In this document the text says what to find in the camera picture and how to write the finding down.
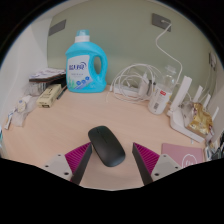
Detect grey wall socket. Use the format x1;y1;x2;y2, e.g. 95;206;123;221
151;12;172;33

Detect white wall socket cable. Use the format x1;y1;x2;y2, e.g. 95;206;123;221
155;22;184;84

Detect stack of flat packets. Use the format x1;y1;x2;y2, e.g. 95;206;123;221
28;67;67;88

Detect blue detergent bottle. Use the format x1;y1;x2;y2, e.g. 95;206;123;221
65;29;109;94

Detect pink mouse pad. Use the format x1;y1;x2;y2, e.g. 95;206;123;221
161;142;205;168

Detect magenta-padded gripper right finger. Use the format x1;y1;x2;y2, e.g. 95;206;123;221
131;142;184;186

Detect gold foil bag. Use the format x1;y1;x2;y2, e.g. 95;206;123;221
187;102;214;136

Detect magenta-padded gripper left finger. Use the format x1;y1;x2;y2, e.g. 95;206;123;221
39;142;93;186

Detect white router with antennas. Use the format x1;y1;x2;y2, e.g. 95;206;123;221
166;75;221;144

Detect grey wall plate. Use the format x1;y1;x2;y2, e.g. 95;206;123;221
48;19;67;37

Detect black computer mouse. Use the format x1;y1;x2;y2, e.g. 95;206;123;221
87;125;127;168

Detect clear plastic bags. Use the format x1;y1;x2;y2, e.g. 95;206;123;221
3;94;38;130

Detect clear bottle with red label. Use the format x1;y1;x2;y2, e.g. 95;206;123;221
147;64;177;116

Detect yellow box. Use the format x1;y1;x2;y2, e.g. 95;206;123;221
36;83;63;109

